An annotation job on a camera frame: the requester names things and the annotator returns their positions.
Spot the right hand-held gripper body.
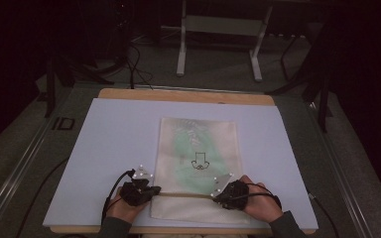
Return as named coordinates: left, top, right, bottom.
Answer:
left=210, top=172, right=251, bottom=211

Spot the black stand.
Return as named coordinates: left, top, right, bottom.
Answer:
left=36, top=54, right=115, bottom=119
left=266, top=18, right=334, bottom=134

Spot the white mesh zipper bag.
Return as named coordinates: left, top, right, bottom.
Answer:
left=150, top=116, right=251, bottom=226

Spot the metal floor rail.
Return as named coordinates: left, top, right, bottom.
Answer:
left=0, top=108, right=59, bottom=238
left=306, top=101, right=375, bottom=238

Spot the person's left hand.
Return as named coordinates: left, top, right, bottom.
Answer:
left=106, top=187, right=150, bottom=224

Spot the green garment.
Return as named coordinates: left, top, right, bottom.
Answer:
left=172, top=120, right=230, bottom=191

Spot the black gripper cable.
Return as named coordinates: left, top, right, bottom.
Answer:
left=226, top=182, right=337, bottom=238
left=100, top=169, right=137, bottom=223

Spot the wooden table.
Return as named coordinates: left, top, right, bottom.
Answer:
left=49, top=87, right=316, bottom=236

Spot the light blue mat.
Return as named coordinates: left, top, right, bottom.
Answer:
left=42, top=97, right=319, bottom=231

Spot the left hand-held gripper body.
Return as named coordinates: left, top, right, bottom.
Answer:
left=120, top=164, right=155, bottom=208

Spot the white metal stand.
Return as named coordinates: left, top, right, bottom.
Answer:
left=176, top=0, right=275, bottom=82

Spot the black floor cable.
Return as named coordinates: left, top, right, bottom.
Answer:
left=124, top=42, right=155, bottom=91
left=14, top=156, right=71, bottom=238

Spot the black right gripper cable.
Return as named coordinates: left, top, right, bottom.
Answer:
left=226, top=182, right=337, bottom=238

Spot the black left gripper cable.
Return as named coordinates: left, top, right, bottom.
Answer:
left=100, top=169, right=137, bottom=223

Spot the person's right hand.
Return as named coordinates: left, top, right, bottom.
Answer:
left=239, top=175, right=283, bottom=223

